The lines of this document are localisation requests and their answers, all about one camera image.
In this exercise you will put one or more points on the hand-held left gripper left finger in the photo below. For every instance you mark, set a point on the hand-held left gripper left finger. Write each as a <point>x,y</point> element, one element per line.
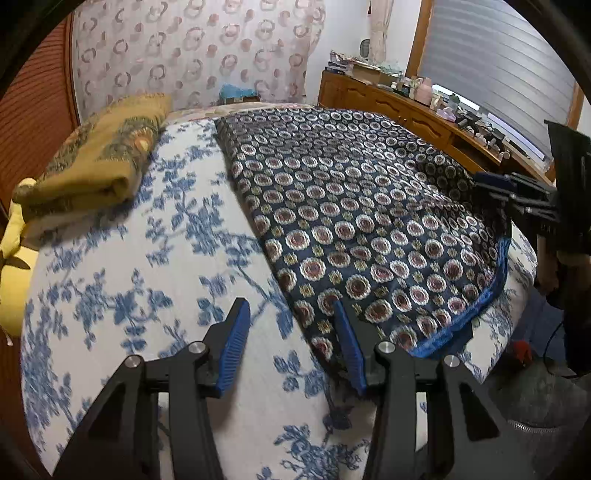
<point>233,346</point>

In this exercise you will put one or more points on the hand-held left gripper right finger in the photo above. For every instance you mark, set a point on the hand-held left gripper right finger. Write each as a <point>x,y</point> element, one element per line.
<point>351,350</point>

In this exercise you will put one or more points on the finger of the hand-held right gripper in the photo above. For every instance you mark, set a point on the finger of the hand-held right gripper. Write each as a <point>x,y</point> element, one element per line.
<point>503,182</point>
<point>531,217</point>

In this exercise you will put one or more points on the navy circle-patterned silk robe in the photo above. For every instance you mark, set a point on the navy circle-patterned silk robe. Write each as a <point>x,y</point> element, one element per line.
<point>360,221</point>

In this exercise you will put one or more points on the blue floral white bedsheet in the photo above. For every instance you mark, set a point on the blue floral white bedsheet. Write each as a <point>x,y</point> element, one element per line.
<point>138,286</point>

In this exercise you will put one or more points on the grey window blind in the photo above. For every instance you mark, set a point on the grey window blind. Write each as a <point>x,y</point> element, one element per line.
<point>498,69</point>

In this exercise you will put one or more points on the long wooden cabinet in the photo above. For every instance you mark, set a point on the long wooden cabinet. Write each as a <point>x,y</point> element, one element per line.
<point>406,110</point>

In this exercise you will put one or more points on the pink jug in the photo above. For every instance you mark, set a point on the pink jug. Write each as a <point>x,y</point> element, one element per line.
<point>422,88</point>

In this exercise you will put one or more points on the cardboard box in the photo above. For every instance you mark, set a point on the cardboard box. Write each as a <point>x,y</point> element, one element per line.
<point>367,71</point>

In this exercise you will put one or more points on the grey fuzzy cloth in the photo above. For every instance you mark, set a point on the grey fuzzy cloth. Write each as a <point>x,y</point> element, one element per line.
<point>535,397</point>

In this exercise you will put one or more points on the tied lace curtain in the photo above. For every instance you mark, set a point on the tied lace curtain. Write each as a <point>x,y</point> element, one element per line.
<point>381,30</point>

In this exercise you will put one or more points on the mustard patterned folded blanket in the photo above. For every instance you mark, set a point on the mustard patterned folded blanket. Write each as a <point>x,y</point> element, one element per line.
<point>92,157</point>

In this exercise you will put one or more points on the yellow pillow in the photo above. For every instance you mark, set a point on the yellow pillow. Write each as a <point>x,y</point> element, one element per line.
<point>14,258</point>

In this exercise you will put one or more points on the light blue cloth bundle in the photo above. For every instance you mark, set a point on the light blue cloth bundle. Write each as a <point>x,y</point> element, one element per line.
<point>236,92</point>

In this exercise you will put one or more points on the circle-patterned pink curtain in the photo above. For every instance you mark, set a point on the circle-patterned pink curtain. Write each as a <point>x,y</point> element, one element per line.
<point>194,50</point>

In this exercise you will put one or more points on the wooden louvred wardrobe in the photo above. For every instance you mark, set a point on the wooden louvred wardrobe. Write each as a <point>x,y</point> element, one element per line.
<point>32,106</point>

